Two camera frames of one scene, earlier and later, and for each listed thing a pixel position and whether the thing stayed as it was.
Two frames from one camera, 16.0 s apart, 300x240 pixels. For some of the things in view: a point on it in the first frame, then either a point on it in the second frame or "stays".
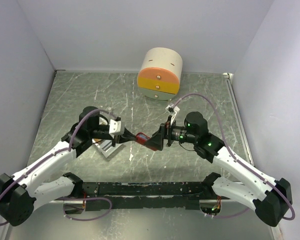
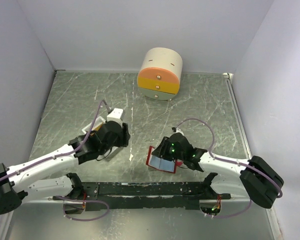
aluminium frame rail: x=228 y=78 stays
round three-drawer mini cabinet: x=159 y=77 stays
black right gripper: x=156 y=141 -> x=161 y=150
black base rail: x=145 y=195 stays
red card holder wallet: x=141 y=138 -> x=157 y=162
